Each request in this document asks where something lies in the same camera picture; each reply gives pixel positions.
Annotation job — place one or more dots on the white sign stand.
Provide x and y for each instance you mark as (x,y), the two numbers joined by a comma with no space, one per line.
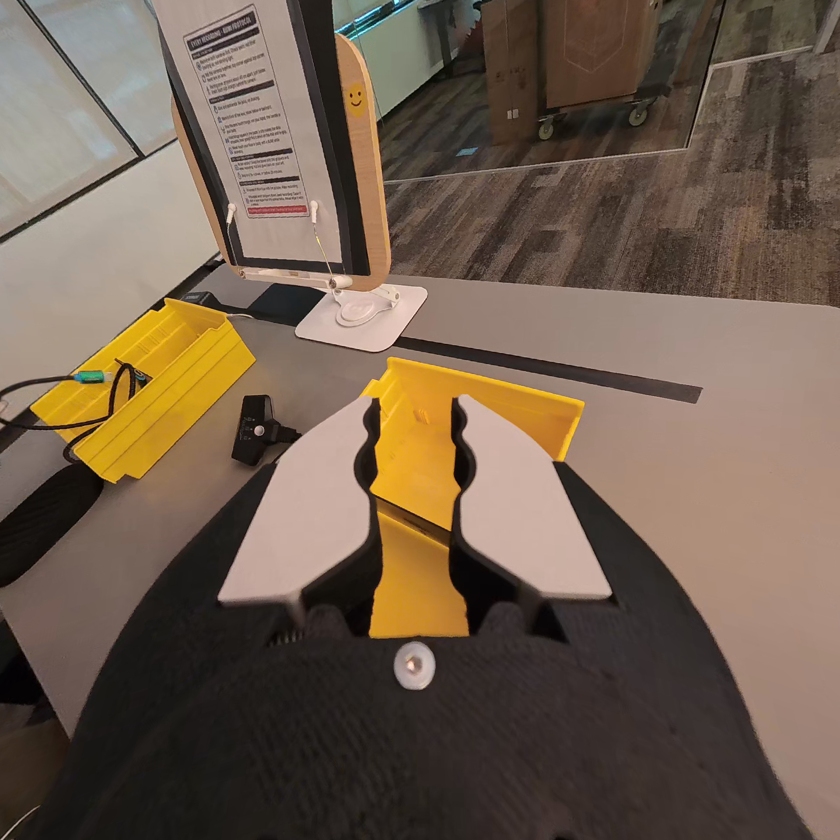
(380,321)

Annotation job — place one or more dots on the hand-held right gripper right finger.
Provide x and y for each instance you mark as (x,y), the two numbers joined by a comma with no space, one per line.
(531,518)

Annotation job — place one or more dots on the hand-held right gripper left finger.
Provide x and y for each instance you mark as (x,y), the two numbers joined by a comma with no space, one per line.
(302,518)

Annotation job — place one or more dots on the small black box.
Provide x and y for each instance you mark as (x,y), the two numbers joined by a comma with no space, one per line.
(200,298)

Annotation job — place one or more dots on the yellow plastic bin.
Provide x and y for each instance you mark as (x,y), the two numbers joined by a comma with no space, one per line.
(417,459)
(184,394)

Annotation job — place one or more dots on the black bin divider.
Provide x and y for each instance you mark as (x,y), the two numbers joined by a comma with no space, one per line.
(420,522)

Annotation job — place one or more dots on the black adapter hub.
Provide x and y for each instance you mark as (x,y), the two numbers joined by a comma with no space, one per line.
(249,449)

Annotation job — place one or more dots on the framed instruction sign board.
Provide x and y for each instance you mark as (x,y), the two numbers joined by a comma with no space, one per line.
(262,131)

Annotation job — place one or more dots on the metal dolly cart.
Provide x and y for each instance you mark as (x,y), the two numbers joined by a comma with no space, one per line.
(594,103)

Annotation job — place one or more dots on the large cardboard box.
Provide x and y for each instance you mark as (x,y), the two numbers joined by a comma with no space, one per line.
(604,46)
(515,65)

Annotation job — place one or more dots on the yellow smiley sticker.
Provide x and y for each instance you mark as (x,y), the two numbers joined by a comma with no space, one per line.
(356,100)

